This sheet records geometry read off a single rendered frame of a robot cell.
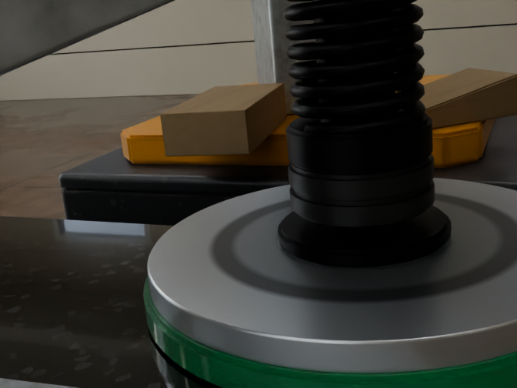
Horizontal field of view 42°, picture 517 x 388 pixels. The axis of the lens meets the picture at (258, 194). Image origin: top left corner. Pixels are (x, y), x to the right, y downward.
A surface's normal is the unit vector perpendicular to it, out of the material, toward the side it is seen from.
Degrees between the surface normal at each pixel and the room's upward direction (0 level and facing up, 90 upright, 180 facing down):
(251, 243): 0
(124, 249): 0
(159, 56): 90
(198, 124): 90
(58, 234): 0
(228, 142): 90
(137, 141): 90
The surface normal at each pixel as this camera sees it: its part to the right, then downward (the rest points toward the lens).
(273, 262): -0.09, -0.95
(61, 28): 0.51, 0.20
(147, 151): -0.38, 0.29
